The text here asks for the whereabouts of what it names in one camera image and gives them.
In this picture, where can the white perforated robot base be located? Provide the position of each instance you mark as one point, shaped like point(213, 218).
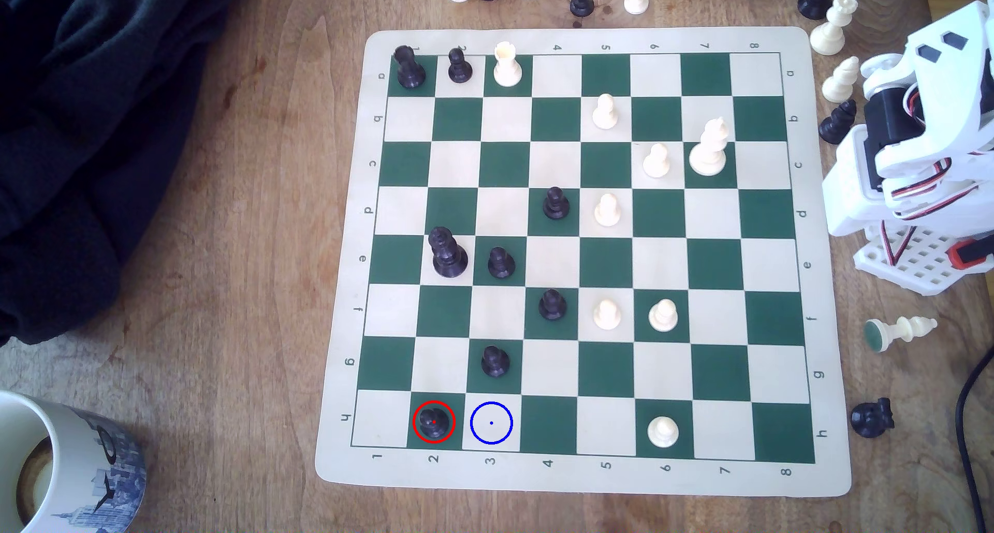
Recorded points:
point(928, 265)

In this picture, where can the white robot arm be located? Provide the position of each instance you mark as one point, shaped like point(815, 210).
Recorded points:
point(850, 199)

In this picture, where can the green and cream chess mat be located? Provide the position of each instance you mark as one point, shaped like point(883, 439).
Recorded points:
point(598, 471)

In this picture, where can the white rook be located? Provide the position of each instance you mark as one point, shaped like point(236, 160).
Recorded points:
point(507, 69)

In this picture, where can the black rook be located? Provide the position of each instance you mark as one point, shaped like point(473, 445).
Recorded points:
point(410, 72)

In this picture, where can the white bishop on board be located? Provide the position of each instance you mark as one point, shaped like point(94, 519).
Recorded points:
point(708, 157)

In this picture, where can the black bishop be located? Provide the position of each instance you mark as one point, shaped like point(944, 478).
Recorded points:
point(835, 126)

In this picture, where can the white queen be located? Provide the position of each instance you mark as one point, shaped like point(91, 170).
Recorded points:
point(829, 36)

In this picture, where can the black knight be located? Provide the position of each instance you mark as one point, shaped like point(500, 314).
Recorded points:
point(870, 419)

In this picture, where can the white bishop with green felt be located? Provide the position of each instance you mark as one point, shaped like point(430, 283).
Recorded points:
point(901, 332)

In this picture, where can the dark navy cloth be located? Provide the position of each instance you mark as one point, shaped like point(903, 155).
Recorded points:
point(85, 145)

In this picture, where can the red and black clamp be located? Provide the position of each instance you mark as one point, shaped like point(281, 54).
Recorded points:
point(961, 255)

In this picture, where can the white mug with blue print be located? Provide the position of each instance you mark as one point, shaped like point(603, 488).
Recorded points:
point(78, 471)

